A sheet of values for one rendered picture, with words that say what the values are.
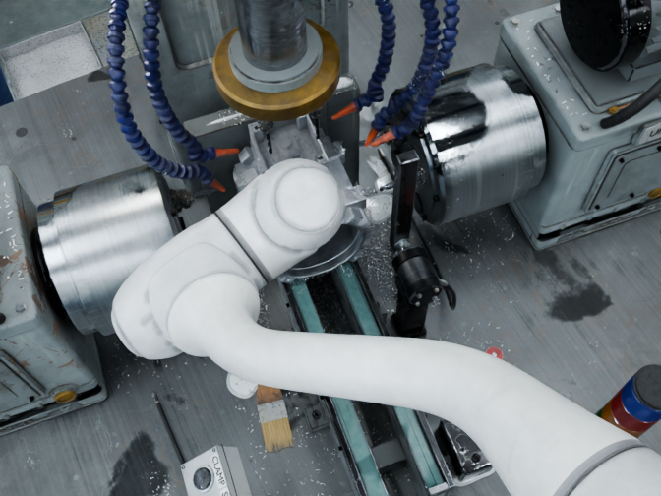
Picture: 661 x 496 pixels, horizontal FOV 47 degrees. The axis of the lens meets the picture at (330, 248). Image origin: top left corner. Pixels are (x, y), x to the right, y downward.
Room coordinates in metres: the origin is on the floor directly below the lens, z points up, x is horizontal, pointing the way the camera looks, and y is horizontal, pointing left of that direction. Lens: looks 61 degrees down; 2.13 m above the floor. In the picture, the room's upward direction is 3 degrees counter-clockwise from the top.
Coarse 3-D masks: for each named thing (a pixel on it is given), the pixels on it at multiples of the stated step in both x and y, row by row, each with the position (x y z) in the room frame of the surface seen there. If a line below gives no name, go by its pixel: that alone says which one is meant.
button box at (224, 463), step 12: (204, 456) 0.27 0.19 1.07; (216, 456) 0.27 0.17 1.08; (228, 456) 0.27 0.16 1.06; (192, 468) 0.26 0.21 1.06; (216, 468) 0.25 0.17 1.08; (228, 468) 0.25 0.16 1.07; (240, 468) 0.25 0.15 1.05; (192, 480) 0.24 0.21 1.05; (216, 480) 0.23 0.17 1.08; (228, 480) 0.23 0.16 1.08; (240, 480) 0.24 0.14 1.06; (192, 492) 0.22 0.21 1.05; (204, 492) 0.22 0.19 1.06; (216, 492) 0.22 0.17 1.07; (228, 492) 0.22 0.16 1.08; (240, 492) 0.22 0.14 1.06
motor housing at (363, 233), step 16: (336, 160) 0.76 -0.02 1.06; (336, 176) 0.73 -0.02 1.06; (352, 224) 0.63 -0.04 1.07; (368, 224) 0.64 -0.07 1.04; (336, 240) 0.67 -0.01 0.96; (352, 240) 0.65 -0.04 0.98; (368, 240) 0.64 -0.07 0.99; (320, 256) 0.65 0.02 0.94; (336, 256) 0.64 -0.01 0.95; (288, 272) 0.60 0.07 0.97; (304, 272) 0.61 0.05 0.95; (320, 272) 0.61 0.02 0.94
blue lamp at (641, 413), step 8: (632, 376) 0.31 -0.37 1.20; (624, 392) 0.29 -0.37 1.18; (632, 392) 0.28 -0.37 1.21; (624, 400) 0.28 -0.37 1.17; (632, 400) 0.27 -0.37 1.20; (632, 408) 0.27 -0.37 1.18; (640, 408) 0.26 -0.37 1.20; (648, 408) 0.26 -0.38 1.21; (640, 416) 0.26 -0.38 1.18; (648, 416) 0.26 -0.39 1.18; (656, 416) 0.25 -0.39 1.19
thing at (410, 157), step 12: (396, 156) 0.63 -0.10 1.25; (408, 156) 0.63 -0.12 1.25; (396, 168) 0.63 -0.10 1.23; (408, 168) 0.62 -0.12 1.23; (396, 180) 0.62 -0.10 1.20; (408, 180) 0.62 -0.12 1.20; (396, 192) 0.62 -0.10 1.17; (408, 192) 0.62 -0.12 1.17; (396, 204) 0.62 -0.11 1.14; (408, 204) 0.62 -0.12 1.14; (396, 216) 0.62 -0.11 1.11; (408, 216) 0.62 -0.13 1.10; (396, 228) 0.62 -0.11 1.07; (408, 228) 0.62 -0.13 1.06; (396, 240) 0.62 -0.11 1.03; (408, 240) 0.62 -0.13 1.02
